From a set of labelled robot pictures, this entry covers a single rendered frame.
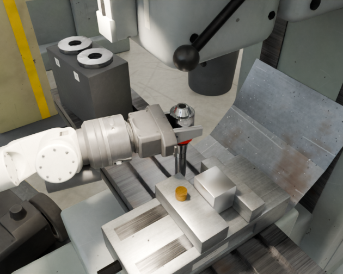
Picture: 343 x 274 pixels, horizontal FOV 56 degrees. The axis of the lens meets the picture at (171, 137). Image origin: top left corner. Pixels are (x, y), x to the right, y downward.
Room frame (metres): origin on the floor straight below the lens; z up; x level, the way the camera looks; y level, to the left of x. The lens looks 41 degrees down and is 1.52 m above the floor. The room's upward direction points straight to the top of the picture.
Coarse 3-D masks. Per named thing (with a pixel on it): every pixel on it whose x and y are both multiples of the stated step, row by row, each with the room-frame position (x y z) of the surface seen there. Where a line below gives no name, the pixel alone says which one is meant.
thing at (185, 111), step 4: (180, 104) 0.48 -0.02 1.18; (184, 104) 0.48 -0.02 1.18; (176, 108) 0.48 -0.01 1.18; (180, 108) 0.47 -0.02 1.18; (184, 108) 0.47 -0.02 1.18; (188, 108) 0.48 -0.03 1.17; (176, 112) 0.47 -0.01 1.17; (180, 112) 0.47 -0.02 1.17; (184, 112) 0.47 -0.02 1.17; (188, 112) 0.47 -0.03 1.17; (180, 116) 0.46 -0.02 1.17; (184, 116) 0.46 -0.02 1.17
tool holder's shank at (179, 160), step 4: (180, 144) 0.47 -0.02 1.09; (184, 144) 0.47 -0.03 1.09; (180, 148) 0.47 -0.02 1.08; (184, 148) 0.47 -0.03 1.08; (180, 152) 0.47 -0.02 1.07; (184, 152) 0.47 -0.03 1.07; (176, 156) 0.47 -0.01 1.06; (180, 156) 0.47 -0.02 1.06; (184, 156) 0.47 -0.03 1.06; (176, 160) 0.47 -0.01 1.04; (180, 160) 0.47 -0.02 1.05; (184, 160) 0.47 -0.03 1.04; (176, 164) 0.47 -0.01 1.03; (180, 164) 0.47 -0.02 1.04; (184, 164) 0.47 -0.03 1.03; (176, 168) 0.47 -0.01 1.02; (180, 168) 0.47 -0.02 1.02; (184, 168) 0.47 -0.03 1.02; (176, 172) 0.47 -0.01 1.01; (180, 172) 0.47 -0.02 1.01; (184, 172) 0.47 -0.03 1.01; (184, 176) 0.47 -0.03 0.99
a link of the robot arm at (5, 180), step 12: (12, 144) 0.41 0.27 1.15; (24, 144) 0.42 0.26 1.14; (36, 144) 0.43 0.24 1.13; (0, 156) 0.37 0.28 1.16; (12, 156) 0.40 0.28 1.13; (24, 156) 0.41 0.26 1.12; (0, 168) 0.35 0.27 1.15; (12, 168) 0.38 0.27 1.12; (24, 168) 0.39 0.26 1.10; (0, 180) 0.34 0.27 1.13; (12, 180) 0.35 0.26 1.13
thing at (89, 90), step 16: (48, 48) 0.82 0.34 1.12; (64, 48) 0.79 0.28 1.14; (80, 48) 0.79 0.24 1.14; (96, 48) 0.79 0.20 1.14; (64, 64) 0.76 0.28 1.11; (80, 64) 0.72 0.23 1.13; (96, 64) 0.71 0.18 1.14; (112, 64) 0.73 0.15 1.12; (64, 80) 0.78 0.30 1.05; (80, 80) 0.70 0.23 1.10; (96, 80) 0.68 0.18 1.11; (112, 80) 0.71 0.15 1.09; (128, 80) 0.75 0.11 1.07; (64, 96) 0.80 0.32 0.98; (80, 96) 0.72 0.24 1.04; (96, 96) 0.68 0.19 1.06; (112, 96) 0.71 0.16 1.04; (128, 96) 0.74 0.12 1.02; (80, 112) 0.73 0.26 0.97; (96, 112) 0.67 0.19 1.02; (112, 112) 0.70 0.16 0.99; (128, 112) 0.74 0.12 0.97
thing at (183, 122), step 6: (192, 108) 0.49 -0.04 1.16; (174, 114) 0.47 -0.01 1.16; (192, 114) 0.47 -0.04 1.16; (174, 120) 0.46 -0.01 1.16; (180, 120) 0.46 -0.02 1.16; (186, 120) 0.46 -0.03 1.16; (192, 120) 0.47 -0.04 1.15; (174, 126) 0.46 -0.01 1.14; (180, 126) 0.46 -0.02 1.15; (186, 126) 0.46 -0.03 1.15
